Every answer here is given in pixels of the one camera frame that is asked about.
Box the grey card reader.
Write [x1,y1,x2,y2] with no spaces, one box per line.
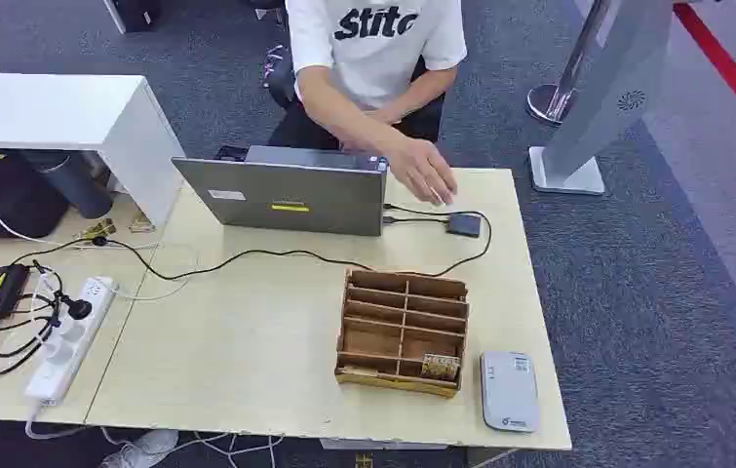
[479,350,541,434]

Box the person's right hand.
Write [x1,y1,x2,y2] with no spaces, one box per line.
[385,138,458,208]

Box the red floor tape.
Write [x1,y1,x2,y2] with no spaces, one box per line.
[673,2,736,146]

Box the black cylinder bin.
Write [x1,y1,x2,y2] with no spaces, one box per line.
[21,149,115,221]

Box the white power strip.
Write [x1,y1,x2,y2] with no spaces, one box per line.
[23,276,119,407]

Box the white cabinet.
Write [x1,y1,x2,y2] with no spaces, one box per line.
[0,72,187,229]

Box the white cable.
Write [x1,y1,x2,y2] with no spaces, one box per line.
[0,183,191,303]

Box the black plug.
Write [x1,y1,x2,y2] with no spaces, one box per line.
[58,294,95,322]

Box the person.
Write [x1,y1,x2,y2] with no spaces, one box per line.
[262,0,469,208]

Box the wooden card box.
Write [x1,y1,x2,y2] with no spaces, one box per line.
[334,269,470,399]

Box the chrome barrier post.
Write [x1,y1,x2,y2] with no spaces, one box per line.
[525,0,609,126]

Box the white shoe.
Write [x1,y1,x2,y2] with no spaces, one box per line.
[99,429,180,468]

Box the black cable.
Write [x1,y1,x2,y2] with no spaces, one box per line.
[11,203,493,283]

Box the grey laptop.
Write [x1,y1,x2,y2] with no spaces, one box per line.
[172,144,389,238]

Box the grey standing panel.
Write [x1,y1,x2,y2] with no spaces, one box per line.
[528,0,677,196]

